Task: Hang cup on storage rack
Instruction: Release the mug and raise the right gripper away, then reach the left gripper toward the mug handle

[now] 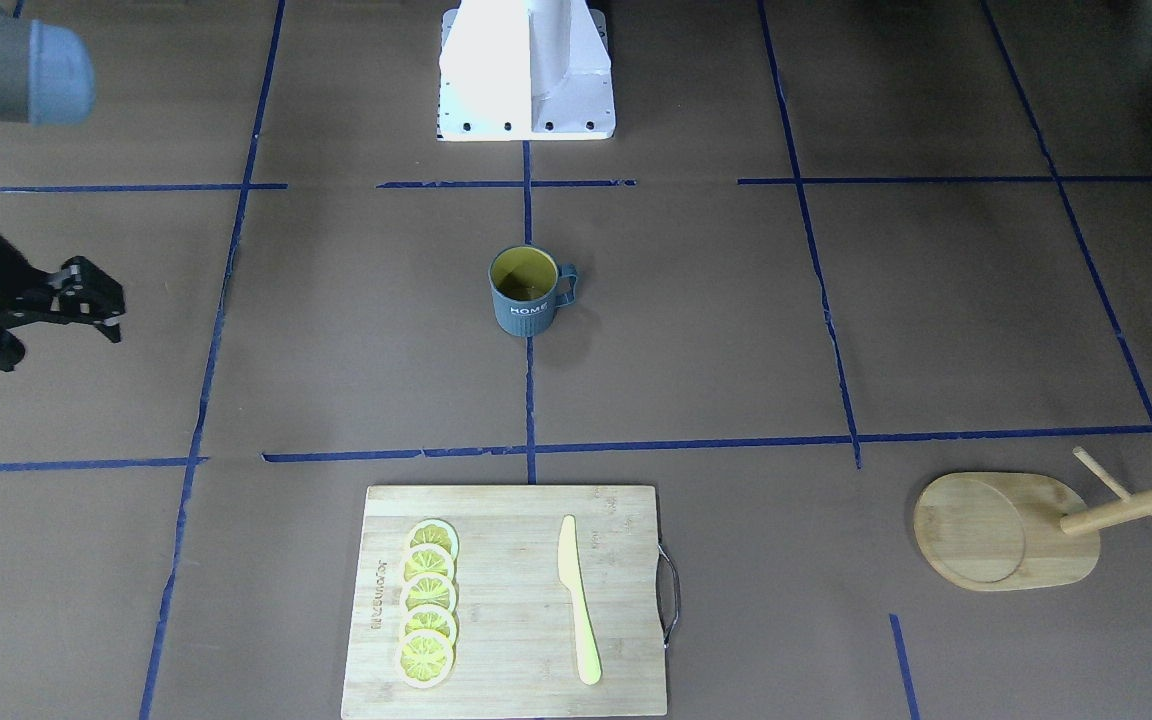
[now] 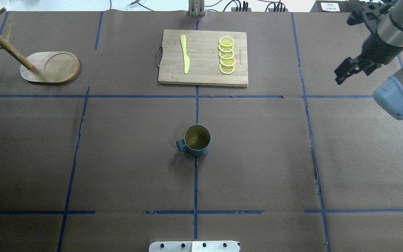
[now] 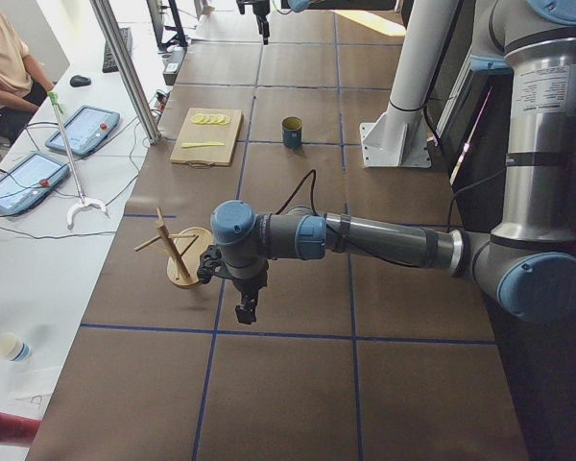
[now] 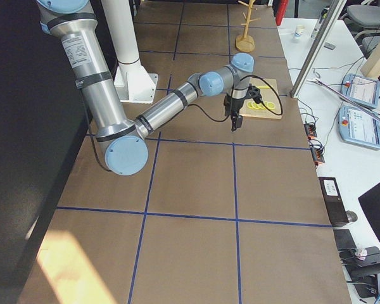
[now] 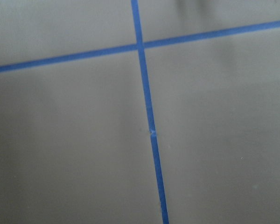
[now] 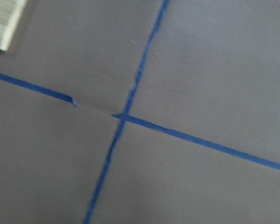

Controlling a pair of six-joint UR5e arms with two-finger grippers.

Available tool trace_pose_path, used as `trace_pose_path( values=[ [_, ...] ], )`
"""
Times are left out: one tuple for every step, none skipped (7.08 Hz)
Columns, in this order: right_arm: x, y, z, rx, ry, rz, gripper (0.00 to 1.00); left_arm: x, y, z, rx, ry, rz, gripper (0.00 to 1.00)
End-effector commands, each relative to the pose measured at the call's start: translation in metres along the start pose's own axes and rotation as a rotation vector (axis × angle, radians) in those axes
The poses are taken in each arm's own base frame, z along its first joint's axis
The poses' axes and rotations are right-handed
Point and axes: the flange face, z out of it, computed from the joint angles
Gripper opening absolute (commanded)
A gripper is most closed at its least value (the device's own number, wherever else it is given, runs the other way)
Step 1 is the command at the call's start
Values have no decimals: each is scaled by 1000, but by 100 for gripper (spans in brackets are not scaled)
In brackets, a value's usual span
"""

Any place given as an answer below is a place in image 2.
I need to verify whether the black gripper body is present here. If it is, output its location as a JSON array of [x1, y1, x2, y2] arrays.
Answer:
[[358, 34, 403, 69]]

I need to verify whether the teal ribbed mug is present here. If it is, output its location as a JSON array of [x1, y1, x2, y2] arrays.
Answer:
[[176, 125, 212, 158]]

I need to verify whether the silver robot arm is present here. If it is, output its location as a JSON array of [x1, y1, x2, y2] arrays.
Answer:
[[334, 0, 403, 121]]

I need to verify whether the wooden cup storage rack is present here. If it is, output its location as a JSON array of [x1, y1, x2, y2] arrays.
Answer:
[[0, 7, 81, 84]]

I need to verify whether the black box with label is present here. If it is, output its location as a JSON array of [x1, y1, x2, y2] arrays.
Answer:
[[310, 0, 366, 13]]

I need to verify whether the lemon slice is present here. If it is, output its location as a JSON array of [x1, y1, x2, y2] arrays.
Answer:
[[219, 64, 235, 75], [218, 36, 235, 48], [219, 57, 236, 67], [219, 51, 235, 60], [218, 44, 234, 53]]

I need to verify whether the orange black power strip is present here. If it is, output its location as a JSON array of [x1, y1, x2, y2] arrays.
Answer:
[[224, 0, 251, 12]]

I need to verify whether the bamboo cutting board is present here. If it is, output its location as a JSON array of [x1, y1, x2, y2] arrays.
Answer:
[[158, 30, 248, 87]]

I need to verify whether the yellow plastic knife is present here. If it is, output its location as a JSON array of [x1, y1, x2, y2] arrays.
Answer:
[[180, 34, 190, 74]]

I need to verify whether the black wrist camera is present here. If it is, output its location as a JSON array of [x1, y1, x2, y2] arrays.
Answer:
[[347, 0, 397, 34]]

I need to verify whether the aluminium frame post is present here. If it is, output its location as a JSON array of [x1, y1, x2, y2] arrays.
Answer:
[[188, 0, 206, 16]]

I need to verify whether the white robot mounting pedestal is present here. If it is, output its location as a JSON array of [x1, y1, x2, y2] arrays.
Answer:
[[148, 240, 241, 252]]

